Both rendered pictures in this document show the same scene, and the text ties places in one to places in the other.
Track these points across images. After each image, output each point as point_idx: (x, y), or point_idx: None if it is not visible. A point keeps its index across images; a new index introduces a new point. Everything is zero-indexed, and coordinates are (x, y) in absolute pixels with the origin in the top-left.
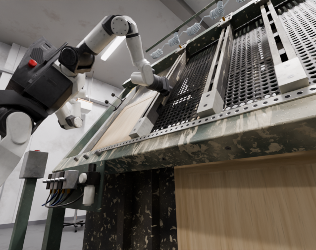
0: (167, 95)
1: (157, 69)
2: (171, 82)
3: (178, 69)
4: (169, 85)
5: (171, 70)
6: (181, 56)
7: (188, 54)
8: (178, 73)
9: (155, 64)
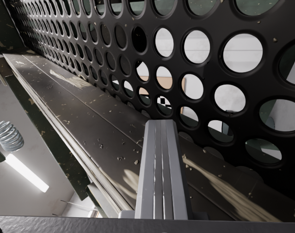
0: (230, 179)
1: (58, 135)
2: (92, 113)
3: (43, 74)
4: (148, 175)
5: (39, 103)
6: (9, 64)
7: (17, 49)
8: (59, 76)
9: (42, 138)
